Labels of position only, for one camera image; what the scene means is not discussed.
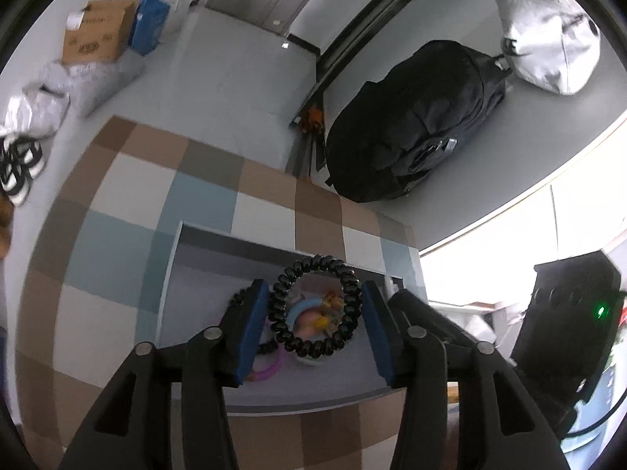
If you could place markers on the pink and yellow toy figure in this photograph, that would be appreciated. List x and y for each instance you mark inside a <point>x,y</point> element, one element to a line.
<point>313,323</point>

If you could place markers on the black and white shoe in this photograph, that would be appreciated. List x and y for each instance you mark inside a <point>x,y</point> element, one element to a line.
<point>24,183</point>
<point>17,154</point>

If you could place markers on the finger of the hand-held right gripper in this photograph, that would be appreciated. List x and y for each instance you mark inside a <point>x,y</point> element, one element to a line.
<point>441,323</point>

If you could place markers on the black backpack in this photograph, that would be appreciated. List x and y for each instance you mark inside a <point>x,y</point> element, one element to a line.
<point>416,122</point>

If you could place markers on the orange object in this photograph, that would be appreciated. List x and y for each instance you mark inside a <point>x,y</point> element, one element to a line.
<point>313,117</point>

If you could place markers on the blue cardboard box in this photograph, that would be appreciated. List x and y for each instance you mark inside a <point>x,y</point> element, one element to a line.
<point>149,19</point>

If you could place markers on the grey cardboard box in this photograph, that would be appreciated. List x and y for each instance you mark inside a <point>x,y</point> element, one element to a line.
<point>343,383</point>

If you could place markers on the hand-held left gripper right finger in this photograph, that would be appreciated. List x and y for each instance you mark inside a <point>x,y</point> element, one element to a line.
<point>379,333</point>

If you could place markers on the brown cardboard box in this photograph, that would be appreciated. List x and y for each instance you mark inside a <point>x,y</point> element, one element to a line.
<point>95,34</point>

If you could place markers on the large white bag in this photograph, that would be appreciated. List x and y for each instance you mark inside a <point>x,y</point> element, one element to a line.
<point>548,34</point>

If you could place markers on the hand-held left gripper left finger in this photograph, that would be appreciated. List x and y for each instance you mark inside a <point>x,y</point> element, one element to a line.
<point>252,333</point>

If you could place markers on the white plastic bags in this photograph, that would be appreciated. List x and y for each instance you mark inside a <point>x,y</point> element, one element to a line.
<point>73,88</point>

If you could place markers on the checkered mat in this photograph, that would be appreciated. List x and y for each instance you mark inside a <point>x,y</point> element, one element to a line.
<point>122,181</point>

